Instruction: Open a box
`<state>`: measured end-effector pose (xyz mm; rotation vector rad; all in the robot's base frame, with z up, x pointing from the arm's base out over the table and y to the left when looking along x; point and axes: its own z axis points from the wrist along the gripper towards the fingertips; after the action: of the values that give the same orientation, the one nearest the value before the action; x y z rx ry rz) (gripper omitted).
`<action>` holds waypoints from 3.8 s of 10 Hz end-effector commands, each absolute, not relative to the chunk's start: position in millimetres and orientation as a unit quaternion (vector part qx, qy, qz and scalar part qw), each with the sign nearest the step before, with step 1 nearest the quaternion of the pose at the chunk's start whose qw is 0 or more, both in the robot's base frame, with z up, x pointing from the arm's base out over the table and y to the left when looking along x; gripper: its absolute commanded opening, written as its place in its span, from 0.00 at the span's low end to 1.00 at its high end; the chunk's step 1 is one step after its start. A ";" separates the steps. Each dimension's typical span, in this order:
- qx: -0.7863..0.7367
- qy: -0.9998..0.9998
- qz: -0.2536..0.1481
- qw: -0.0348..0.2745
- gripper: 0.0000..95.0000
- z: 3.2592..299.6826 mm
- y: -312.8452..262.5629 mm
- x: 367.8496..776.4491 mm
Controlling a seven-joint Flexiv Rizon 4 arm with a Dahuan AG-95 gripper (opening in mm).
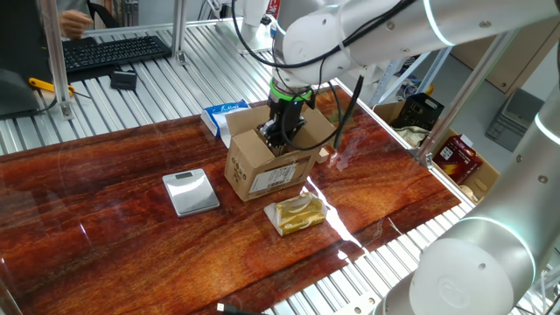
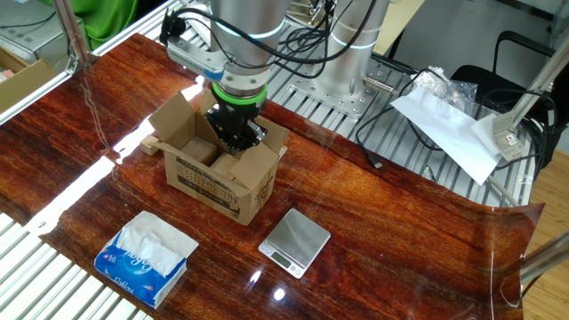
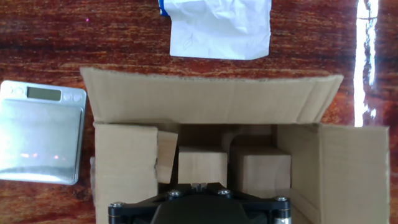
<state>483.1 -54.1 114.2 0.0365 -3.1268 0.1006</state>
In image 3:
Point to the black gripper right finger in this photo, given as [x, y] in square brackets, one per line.
[267, 208]

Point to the wood grain table mat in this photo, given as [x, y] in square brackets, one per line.
[46, 37]

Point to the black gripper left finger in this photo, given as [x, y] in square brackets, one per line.
[140, 207]

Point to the blue tissue pack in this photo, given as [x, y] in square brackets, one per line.
[217, 31]

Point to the brown cardboard box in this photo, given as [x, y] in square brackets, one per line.
[217, 99]

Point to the silver digital scale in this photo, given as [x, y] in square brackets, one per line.
[40, 140]

